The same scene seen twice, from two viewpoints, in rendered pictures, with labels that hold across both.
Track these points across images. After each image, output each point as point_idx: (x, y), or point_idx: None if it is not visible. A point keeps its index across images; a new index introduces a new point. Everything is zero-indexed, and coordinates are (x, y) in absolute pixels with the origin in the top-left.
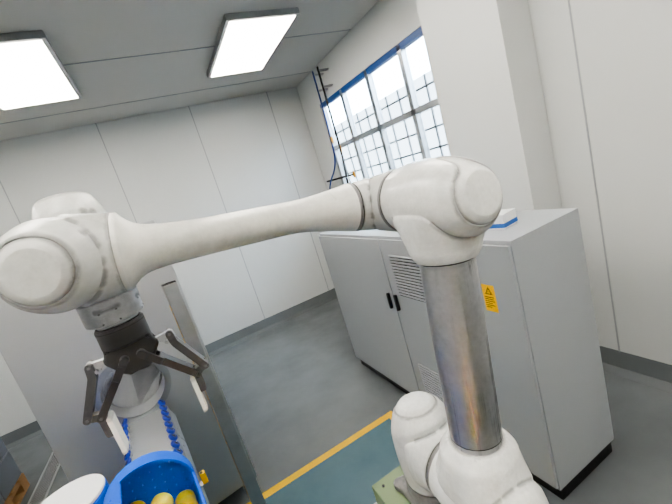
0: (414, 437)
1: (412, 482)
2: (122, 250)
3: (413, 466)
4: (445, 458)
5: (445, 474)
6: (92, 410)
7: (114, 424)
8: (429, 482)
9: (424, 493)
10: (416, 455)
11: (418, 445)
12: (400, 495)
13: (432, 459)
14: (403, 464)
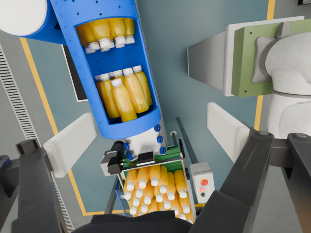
0: (310, 81)
1: (270, 66)
2: None
3: (284, 80)
4: (308, 128)
5: (295, 122)
6: (12, 204)
7: (72, 164)
8: (280, 96)
9: (268, 71)
10: (295, 84)
11: (304, 85)
12: (254, 47)
13: (299, 97)
14: (279, 63)
